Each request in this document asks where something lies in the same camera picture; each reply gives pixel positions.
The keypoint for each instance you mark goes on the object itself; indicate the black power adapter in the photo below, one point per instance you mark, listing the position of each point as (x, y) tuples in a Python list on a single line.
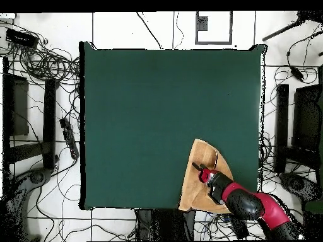
[(297, 73)]

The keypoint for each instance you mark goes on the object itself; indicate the black electronics box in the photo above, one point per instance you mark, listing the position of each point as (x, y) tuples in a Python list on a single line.
[(21, 37)]

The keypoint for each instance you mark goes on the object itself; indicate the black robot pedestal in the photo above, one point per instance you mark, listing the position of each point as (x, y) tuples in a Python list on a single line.
[(166, 224)]

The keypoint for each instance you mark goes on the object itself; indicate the tan terry towel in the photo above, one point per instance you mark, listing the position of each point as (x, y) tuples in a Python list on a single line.
[(199, 153)]

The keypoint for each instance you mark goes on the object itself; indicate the grey square floor frame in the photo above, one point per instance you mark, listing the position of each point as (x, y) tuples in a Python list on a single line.
[(196, 30)]

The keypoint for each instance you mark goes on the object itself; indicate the black stand frame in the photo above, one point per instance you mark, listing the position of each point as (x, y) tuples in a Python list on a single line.
[(282, 126), (49, 121)]

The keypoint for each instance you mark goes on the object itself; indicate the black flat power strip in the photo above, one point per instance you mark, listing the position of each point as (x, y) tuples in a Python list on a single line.
[(239, 228)]

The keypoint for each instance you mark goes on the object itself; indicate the dark green table cloth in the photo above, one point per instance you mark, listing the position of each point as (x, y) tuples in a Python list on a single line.
[(138, 113)]

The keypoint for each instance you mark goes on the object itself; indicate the grey stand base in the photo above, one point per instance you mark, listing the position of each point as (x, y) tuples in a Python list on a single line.
[(295, 184), (35, 177)]

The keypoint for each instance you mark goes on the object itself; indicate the black tripod leg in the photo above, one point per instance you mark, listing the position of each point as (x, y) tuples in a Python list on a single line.
[(282, 30)]

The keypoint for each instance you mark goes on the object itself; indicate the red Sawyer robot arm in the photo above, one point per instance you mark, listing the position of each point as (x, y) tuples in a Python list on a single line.
[(242, 201)]

